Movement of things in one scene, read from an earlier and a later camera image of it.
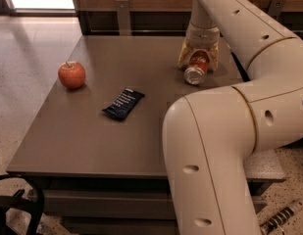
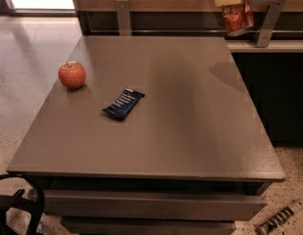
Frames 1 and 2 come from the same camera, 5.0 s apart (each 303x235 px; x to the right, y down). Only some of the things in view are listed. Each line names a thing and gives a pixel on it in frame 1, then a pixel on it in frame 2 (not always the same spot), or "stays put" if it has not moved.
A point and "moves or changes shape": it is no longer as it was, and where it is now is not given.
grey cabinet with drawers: [95, 146] stays put
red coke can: [197, 69] moves or changes shape
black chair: [4, 203] stays put
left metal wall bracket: [124, 18] stays put
